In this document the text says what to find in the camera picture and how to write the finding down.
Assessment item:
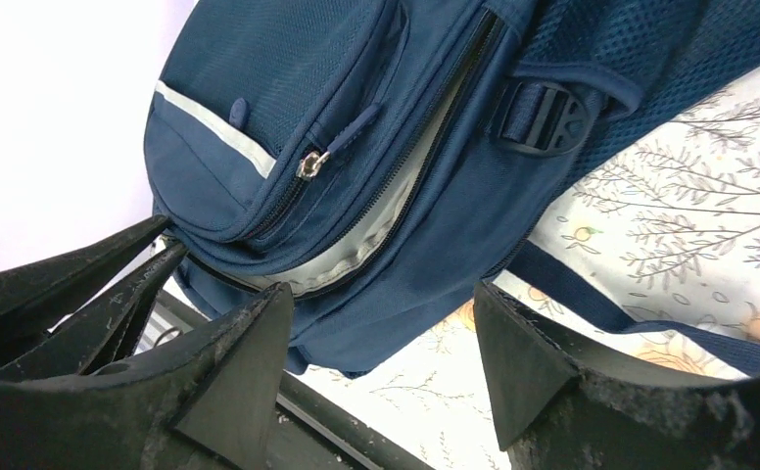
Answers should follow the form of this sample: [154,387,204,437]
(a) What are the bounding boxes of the navy blue student backpack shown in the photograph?
[144,1,760,378]

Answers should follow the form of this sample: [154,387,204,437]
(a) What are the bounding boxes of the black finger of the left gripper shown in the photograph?
[0,215,169,367]
[0,243,187,382]

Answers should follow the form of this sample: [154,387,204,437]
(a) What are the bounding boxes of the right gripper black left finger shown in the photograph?
[0,284,294,469]

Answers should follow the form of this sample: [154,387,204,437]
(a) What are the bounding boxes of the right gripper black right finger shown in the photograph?
[474,283,760,469]

